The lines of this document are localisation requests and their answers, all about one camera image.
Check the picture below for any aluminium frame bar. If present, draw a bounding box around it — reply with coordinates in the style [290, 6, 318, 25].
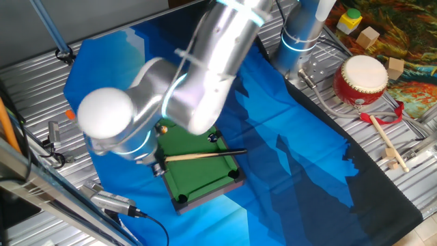
[0, 136, 141, 246]

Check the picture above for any yellow box green button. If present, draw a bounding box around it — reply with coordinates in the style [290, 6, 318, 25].
[337, 8, 363, 36]

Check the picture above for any large wooden cube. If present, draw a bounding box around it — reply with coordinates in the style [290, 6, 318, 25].
[356, 26, 380, 50]
[385, 57, 406, 81]

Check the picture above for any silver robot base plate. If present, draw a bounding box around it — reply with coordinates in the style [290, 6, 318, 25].
[285, 51, 329, 83]

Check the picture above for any blue grey pole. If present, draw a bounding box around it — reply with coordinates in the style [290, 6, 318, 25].
[29, 0, 78, 66]

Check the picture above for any orange pole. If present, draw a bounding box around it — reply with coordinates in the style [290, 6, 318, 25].
[0, 97, 22, 155]

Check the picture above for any silver ribbed camera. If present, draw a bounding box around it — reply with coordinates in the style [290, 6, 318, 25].
[47, 120, 63, 150]

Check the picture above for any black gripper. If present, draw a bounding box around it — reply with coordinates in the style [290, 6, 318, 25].
[151, 153, 169, 178]

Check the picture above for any colourful painted cloth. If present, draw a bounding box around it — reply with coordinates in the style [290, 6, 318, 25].
[324, 0, 437, 119]

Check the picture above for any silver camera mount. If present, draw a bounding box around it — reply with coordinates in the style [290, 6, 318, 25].
[40, 136, 75, 165]

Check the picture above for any grey hose with connector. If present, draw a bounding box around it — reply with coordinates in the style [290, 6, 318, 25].
[298, 68, 435, 137]

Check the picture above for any wooden drumstick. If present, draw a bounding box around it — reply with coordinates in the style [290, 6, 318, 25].
[369, 115, 410, 174]

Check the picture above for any mini green pool table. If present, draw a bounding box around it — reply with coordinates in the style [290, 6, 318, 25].
[154, 118, 247, 216]

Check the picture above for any blue mountain print cloth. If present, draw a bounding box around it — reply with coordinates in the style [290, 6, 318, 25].
[64, 0, 424, 246]

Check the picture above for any wooden pool cue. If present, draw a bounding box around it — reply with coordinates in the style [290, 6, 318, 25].
[165, 148, 249, 163]

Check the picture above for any silver camera with cable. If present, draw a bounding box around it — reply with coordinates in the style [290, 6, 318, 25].
[89, 189, 171, 246]

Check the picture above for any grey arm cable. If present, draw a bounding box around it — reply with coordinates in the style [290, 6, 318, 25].
[170, 10, 209, 90]

